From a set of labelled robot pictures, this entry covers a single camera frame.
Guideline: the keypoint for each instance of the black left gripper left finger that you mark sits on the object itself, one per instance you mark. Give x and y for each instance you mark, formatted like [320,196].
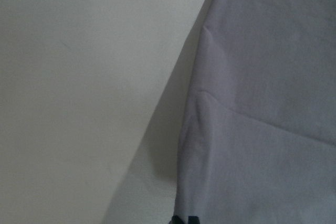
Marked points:
[176,220]

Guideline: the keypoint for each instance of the dark brown t-shirt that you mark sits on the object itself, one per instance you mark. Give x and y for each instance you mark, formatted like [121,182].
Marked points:
[257,143]

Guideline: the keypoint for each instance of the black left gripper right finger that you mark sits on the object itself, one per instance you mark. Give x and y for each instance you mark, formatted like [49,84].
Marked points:
[193,220]

